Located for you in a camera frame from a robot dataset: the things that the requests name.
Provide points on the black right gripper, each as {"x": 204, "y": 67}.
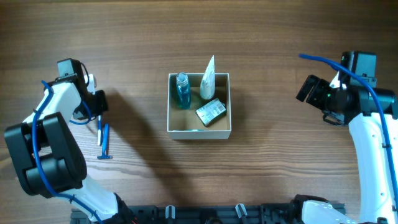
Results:
{"x": 313, "y": 98}

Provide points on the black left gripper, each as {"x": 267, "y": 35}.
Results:
{"x": 103, "y": 104}

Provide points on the blue toothbrush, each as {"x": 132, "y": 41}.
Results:
{"x": 100, "y": 134}

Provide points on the blue disposable razor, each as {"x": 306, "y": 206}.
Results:
{"x": 105, "y": 143}

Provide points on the teal toothpaste tube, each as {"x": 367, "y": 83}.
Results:
{"x": 189, "y": 130}

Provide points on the blue mouthwash bottle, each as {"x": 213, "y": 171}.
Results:
{"x": 183, "y": 90}

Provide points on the white bamboo conditioner tube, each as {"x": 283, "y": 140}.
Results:
{"x": 207, "y": 85}

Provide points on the green soap box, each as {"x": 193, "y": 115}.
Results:
{"x": 211, "y": 112}

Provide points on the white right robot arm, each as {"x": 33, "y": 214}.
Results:
{"x": 375, "y": 142}

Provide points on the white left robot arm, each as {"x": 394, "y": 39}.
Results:
{"x": 45, "y": 155}

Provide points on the white cardboard box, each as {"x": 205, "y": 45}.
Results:
{"x": 178, "y": 118}

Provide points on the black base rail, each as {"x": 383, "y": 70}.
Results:
{"x": 265, "y": 213}

